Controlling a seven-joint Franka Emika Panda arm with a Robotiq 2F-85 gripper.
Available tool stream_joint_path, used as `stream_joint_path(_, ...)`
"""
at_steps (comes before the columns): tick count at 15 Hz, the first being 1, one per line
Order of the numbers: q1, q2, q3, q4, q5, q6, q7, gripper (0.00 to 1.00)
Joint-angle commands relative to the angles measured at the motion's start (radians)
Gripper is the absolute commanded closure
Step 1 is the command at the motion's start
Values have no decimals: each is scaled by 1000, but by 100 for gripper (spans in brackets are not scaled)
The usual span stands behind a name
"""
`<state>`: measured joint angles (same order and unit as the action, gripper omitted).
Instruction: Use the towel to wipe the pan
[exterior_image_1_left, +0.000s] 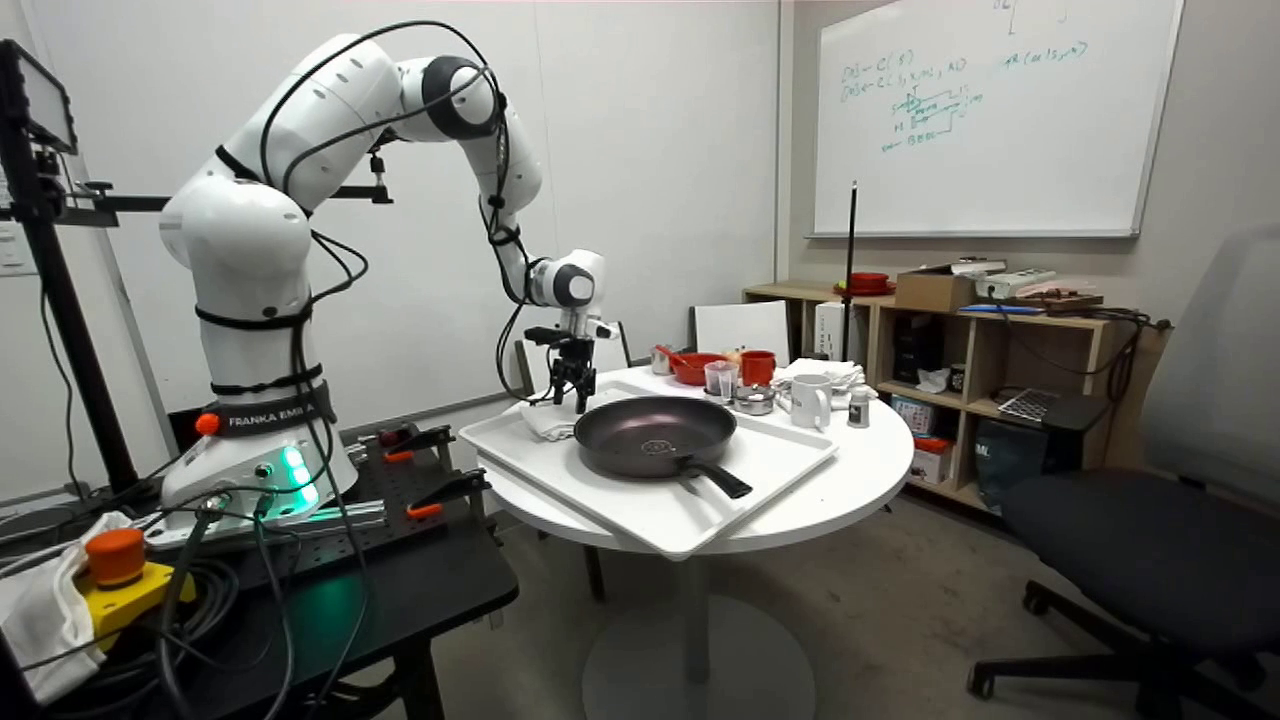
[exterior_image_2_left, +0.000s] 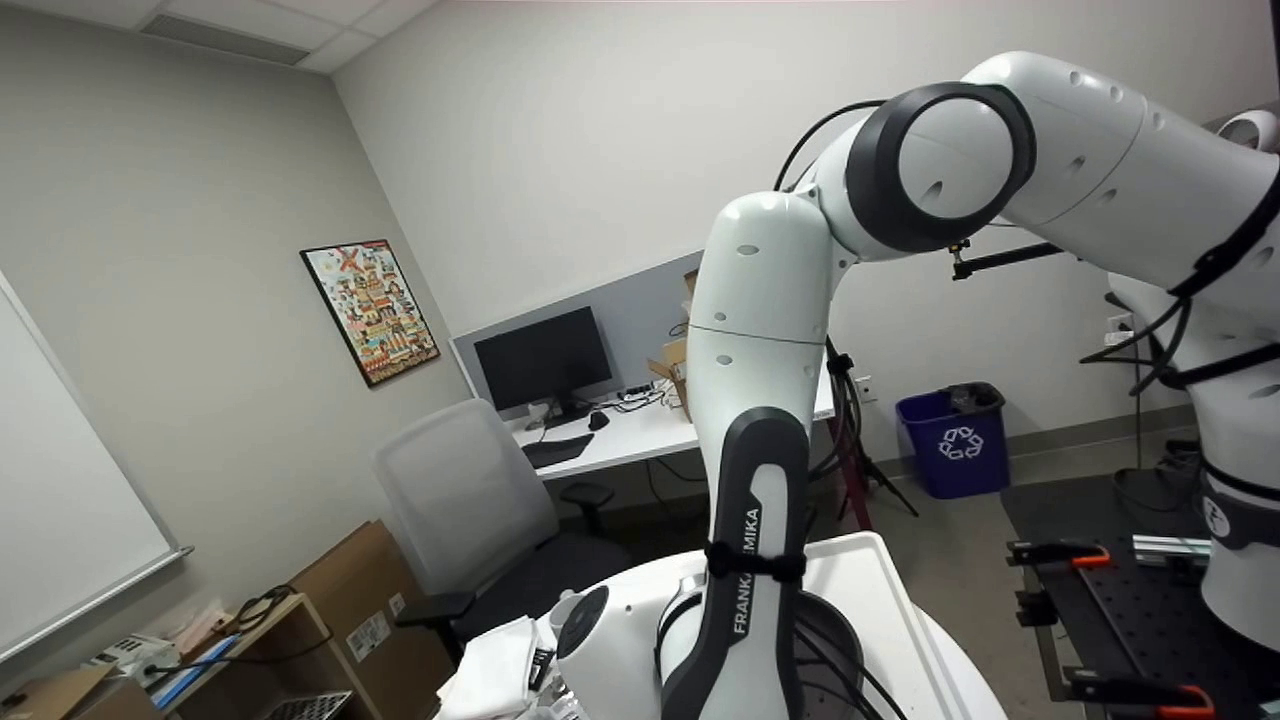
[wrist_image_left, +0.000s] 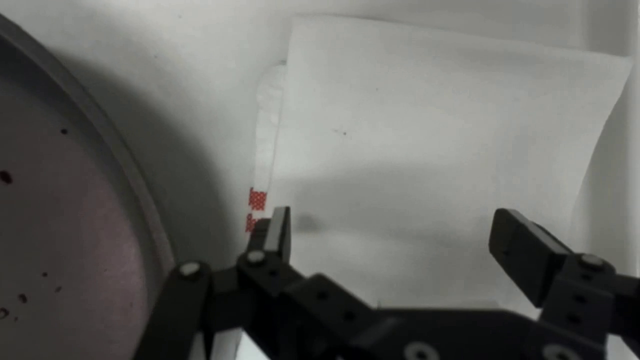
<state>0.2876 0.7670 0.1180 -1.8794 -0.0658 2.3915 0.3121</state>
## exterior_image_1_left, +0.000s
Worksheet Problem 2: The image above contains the wooden shelf unit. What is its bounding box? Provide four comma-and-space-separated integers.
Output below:
739, 276, 1172, 516

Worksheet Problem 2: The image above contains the dark frying pan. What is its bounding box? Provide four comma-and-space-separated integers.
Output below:
571, 394, 757, 503

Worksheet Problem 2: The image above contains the white framed panel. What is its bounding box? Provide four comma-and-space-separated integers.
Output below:
687, 298, 793, 374

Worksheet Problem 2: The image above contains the round white pedestal table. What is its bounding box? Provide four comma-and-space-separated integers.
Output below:
475, 364, 919, 720

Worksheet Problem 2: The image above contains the brown cardboard box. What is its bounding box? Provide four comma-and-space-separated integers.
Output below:
892, 270, 974, 317

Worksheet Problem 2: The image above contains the white box orange lid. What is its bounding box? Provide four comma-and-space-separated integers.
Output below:
908, 435, 956, 488

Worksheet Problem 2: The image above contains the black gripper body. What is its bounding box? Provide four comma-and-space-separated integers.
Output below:
537, 323, 601, 394

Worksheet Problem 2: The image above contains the white towel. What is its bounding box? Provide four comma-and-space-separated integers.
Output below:
522, 398, 582, 444

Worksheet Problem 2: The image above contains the red emergency stop yellow box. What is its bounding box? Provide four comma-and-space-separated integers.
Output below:
76, 525, 181, 639

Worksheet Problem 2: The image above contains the black camera stand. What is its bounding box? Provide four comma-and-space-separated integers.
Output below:
0, 35, 397, 496

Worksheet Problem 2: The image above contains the flat black case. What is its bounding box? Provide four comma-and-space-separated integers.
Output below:
996, 385, 1112, 432

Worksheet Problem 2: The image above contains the wall whiteboard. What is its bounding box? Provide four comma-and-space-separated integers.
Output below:
809, 0, 1190, 245

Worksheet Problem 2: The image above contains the silver metal rail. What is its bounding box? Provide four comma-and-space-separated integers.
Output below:
143, 494, 392, 552

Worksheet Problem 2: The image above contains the red cup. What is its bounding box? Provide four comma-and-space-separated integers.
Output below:
737, 350, 778, 394

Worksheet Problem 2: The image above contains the black orange bar clamp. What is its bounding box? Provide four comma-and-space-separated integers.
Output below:
398, 471, 493, 528
375, 421, 455, 469

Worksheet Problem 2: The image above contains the white plastic tray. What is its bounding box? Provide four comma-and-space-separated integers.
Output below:
455, 364, 841, 563

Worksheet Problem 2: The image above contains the dark storage bin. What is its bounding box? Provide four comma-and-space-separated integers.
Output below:
970, 415, 1053, 516

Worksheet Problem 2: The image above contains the stack of books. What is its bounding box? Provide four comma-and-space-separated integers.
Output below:
951, 255, 1107, 321

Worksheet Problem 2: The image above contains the white mug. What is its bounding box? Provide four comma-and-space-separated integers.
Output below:
776, 374, 835, 432

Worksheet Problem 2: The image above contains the thin black pole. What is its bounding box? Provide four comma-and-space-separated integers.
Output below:
845, 185, 862, 364

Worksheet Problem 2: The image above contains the crumpled white cloth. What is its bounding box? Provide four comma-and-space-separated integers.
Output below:
0, 511, 136, 709

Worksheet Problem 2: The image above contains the metal wire utensil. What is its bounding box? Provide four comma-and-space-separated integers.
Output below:
728, 380, 782, 415

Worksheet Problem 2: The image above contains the white cloth pile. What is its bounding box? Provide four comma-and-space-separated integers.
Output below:
776, 356, 872, 399

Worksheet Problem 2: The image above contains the black workbench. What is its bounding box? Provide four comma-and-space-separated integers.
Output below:
0, 426, 522, 720

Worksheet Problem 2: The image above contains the grey black office chair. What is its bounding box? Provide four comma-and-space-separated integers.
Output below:
963, 226, 1280, 720

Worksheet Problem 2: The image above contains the red plastic bowl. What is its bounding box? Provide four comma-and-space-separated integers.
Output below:
650, 341, 730, 394

